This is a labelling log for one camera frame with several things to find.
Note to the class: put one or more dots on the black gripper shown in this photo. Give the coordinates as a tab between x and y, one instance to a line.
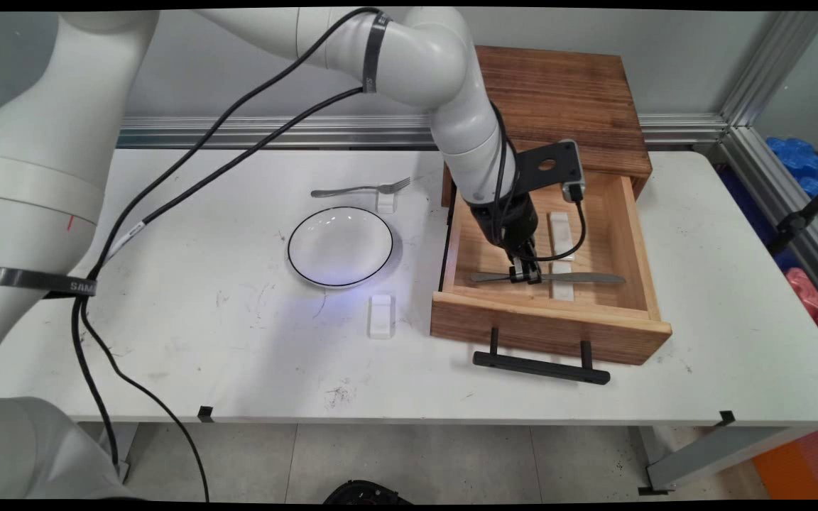
512	223

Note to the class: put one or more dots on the silver table knife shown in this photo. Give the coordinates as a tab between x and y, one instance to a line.
593	278

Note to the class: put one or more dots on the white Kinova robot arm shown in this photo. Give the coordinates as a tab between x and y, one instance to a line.
40	142

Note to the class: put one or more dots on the white ceramic cutlery rest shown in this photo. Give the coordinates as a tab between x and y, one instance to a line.
558	227
380	316
385	204
563	292

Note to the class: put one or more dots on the light wooden drawer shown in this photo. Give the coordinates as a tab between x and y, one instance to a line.
615	234

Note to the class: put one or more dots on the dark wooden cabinet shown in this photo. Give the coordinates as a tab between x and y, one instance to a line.
579	92

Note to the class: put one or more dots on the white plate with black rim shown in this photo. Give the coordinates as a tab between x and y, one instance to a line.
338	248

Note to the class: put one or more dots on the silver fork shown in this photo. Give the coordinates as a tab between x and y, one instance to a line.
352	190

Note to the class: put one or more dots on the black tape marker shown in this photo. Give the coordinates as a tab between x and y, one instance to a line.
205	414
726	418

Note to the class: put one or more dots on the grey table leg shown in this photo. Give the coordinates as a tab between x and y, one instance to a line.
125	440
721	454

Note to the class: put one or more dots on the black round floor object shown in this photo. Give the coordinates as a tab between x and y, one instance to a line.
366	493

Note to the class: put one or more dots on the black stand pole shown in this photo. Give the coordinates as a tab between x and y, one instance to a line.
799	220

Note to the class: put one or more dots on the pink foam piece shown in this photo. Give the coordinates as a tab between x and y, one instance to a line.
806	291

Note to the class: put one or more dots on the blue foam padding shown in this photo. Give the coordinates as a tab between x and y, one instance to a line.
799	160

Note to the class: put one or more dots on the orange box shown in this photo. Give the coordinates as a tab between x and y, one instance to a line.
799	465

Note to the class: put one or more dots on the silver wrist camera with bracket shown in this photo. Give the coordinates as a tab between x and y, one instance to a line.
547	167

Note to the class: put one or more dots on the aluminium side frame rail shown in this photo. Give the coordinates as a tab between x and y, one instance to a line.
771	191

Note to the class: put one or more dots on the upright aluminium frame post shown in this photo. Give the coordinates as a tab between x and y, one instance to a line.
771	71

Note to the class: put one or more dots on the horizontal aluminium frame rail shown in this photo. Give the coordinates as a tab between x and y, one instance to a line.
238	131

